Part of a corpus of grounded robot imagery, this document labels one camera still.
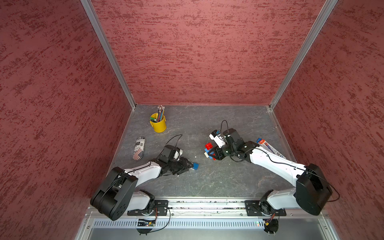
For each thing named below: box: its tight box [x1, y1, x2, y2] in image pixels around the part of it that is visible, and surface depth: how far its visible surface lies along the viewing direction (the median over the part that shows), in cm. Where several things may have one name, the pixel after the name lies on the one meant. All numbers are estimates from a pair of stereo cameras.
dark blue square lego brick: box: [192, 162, 200, 170], surface depth 88 cm
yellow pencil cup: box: [149, 112, 167, 133], surface depth 102 cm
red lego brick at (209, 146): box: [205, 142, 214, 150], surface depth 81 cm
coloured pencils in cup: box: [157, 105, 165, 122], surface depth 99 cm
